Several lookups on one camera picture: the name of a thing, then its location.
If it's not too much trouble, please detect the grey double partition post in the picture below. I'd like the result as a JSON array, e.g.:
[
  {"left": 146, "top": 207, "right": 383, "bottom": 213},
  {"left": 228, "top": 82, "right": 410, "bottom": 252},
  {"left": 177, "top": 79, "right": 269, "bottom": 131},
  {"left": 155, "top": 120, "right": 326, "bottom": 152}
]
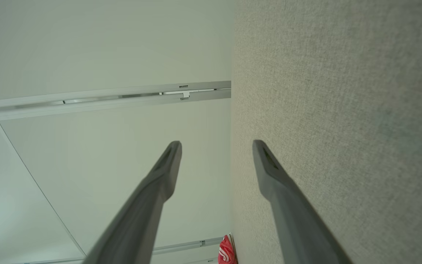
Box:
[
  {"left": 0, "top": 81, "right": 231, "bottom": 123},
  {"left": 13, "top": 236, "right": 230, "bottom": 264}
]

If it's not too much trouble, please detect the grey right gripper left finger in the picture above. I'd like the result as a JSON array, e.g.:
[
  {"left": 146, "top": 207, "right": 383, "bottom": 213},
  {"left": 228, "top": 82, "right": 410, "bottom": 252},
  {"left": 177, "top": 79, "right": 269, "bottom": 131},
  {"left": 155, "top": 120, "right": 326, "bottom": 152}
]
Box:
[{"left": 83, "top": 141, "right": 183, "bottom": 264}]

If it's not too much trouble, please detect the red Bulls basketball jersey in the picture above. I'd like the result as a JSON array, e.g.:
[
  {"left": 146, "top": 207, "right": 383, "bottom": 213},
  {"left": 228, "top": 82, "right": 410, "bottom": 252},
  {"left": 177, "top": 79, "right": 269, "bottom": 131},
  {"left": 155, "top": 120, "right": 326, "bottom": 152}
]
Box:
[{"left": 218, "top": 235, "right": 238, "bottom": 264}]

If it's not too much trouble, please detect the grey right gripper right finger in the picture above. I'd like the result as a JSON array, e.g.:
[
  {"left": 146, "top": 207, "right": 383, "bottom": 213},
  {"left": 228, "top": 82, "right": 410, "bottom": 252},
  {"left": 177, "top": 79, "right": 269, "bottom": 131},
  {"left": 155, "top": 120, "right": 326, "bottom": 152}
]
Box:
[{"left": 253, "top": 139, "right": 354, "bottom": 264}]

